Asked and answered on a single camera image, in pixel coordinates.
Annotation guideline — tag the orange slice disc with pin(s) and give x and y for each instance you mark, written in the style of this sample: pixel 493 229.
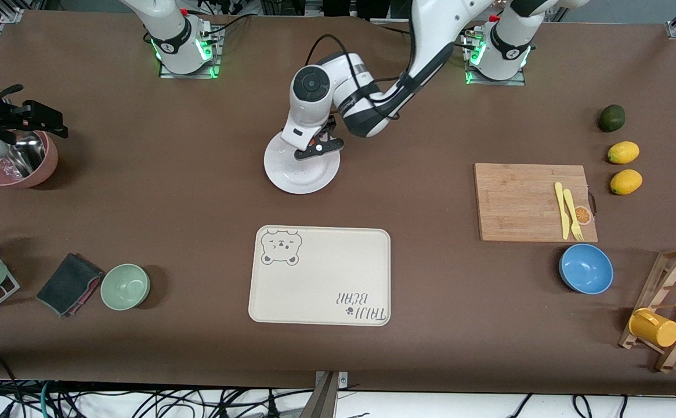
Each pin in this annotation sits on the orange slice disc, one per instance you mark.
pixel 585 216

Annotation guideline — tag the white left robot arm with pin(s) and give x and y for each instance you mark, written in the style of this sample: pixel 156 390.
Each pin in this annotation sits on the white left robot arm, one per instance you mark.
pixel 430 35

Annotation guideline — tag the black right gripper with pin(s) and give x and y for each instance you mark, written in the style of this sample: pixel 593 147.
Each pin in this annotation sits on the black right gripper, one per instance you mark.
pixel 2 115

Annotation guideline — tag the dark grey folded cloth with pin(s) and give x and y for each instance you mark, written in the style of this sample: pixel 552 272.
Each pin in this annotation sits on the dark grey folded cloth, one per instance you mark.
pixel 68 281

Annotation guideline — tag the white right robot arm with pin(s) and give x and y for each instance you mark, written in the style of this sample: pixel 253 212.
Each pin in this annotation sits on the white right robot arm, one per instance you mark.
pixel 175 35

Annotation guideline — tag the pink bowl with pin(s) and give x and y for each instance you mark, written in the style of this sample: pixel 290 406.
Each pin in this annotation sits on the pink bowl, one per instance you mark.
pixel 44 168

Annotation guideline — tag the dark green avocado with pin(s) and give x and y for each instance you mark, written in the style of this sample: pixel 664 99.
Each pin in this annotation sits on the dark green avocado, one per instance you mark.
pixel 611 118

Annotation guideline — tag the beige bear print tray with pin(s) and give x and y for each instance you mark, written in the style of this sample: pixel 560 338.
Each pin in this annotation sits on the beige bear print tray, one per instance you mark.
pixel 320 278

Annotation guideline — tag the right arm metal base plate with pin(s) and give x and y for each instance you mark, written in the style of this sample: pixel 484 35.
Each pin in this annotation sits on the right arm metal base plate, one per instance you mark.
pixel 166 74

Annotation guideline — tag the yellow plastic knife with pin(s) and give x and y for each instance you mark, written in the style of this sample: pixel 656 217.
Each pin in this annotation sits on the yellow plastic knife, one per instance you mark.
pixel 562 209

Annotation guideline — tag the yellow cup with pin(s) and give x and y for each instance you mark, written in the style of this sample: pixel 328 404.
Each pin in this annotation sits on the yellow cup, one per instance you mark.
pixel 654 328

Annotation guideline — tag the light green bowl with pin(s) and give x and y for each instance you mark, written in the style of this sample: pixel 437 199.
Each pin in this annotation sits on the light green bowl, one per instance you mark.
pixel 125 287

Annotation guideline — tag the metal table edge bracket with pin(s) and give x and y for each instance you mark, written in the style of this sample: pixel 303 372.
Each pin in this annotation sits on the metal table edge bracket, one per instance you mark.
pixel 331 383

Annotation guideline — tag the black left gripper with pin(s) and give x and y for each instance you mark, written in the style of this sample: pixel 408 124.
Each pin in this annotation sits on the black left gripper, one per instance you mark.
pixel 329 126

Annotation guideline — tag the yellow lemon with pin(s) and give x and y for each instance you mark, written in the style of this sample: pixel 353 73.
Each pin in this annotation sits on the yellow lemon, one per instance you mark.
pixel 626 182
pixel 623 152

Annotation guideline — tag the yellow plastic fork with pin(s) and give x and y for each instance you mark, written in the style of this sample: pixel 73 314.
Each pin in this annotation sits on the yellow plastic fork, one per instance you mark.
pixel 571 209

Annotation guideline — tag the metal scoop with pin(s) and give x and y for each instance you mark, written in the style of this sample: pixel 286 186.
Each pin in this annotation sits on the metal scoop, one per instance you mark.
pixel 31 154

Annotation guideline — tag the white round plate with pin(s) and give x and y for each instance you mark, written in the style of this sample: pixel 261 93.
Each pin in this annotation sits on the white round plate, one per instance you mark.
pixel 306 174

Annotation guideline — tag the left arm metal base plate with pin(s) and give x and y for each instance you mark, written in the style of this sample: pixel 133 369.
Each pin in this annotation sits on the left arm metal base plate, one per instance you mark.
pixel 517 81

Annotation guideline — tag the blue bowl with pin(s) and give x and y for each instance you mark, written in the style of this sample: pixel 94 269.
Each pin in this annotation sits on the blue bowl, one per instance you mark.
pixel 586 269

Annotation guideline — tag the wooden cutting board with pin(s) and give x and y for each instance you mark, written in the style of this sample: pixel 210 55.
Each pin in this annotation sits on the wooden cutting board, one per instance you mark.
pixel 506 197

